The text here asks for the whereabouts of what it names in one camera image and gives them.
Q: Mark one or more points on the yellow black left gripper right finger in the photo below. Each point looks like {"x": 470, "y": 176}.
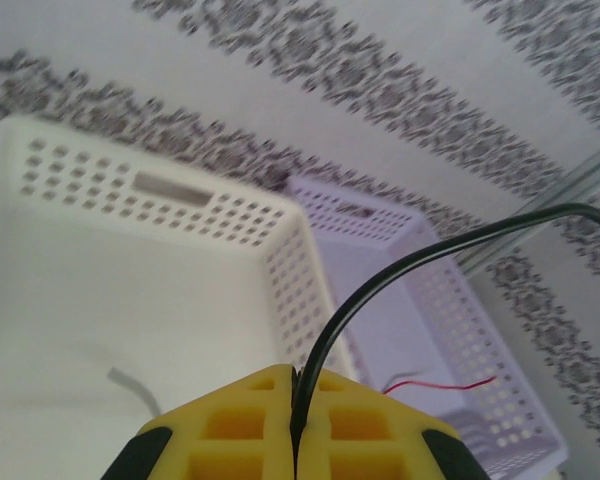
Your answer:
{"x": 370, "y": 440}

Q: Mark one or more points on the large white plastic basket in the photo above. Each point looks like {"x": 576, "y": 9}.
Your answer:
{"x": 130, "y": 300}

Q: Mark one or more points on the purple plastic basket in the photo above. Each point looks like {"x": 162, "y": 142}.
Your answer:
{"x": 430, "y": 325}

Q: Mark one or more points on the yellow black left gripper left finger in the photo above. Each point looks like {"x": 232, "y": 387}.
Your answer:
{"x": 230, "y": 435}

